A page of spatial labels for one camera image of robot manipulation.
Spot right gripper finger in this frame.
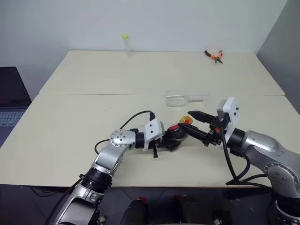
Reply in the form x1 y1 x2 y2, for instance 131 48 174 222
187 110 215 124
181 124 210 144

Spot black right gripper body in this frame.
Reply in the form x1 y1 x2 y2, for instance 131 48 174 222
202 114 229 147

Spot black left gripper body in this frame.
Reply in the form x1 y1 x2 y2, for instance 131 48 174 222
151 131 170 159

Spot orange and black pliers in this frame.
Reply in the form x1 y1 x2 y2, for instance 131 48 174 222
204 49 224 65

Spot dark rounded shape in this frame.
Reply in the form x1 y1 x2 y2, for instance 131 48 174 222
179 201 213 225
126 199 149 225

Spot clear tube with yellow-green cap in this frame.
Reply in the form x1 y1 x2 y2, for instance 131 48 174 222
121 34 132 57

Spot dark laptop computer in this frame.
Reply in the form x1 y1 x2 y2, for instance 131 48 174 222
0 66 32 149

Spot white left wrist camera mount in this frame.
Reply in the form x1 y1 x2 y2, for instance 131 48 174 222
142 119 165 152

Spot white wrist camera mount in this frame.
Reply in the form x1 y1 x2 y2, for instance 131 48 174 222
216 97 241 142
142 119 165 152

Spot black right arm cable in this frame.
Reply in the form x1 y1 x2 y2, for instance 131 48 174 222
219 131 274 188

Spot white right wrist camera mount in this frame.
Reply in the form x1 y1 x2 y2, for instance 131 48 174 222
216 97 241 142

